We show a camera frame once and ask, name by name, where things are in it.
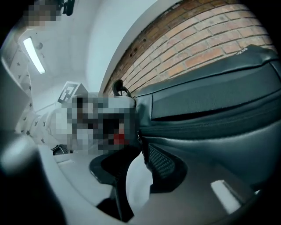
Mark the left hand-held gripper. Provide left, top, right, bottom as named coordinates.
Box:
left=57, top=80, right=137, bottom=109

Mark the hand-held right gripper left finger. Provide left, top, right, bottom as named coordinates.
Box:
left=37, top=145, right=141, bottom=208

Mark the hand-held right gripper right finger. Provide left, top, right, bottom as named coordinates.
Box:
left=131, top=144, right=262, bottom=225

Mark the black leather bag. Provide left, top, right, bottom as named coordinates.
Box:
left=131, top=44, right=281, bottom=192

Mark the red plastic box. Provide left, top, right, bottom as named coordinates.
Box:
left=113, top=131, right=130, bottom=146

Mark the long ceiling light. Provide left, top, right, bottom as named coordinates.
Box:
left=22, top=36, right=47, bottom=75

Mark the person's star-print jacket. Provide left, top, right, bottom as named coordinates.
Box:
left=8, top=43, right=34, bottom=132

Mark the black head-worn camera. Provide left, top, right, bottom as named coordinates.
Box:
left=61, top=0, right=76, bottom=17

